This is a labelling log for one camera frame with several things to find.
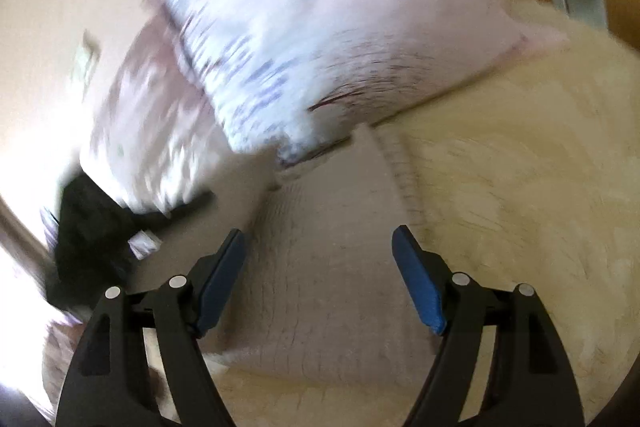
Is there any yellow orange patterned bedsheet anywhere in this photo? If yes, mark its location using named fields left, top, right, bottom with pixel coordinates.
left=214, top=0, right=639, bottom=426

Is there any white blue patterned pillow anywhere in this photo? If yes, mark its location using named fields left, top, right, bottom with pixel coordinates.
left=164, top=0, right=565, bottom=162

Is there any beige cable knit sweater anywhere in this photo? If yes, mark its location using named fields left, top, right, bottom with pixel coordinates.
left=132, top=124, right=438, bottom=388

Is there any pink floral pillow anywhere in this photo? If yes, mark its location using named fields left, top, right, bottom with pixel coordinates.
left=79, top=11, right=233, bottom=213

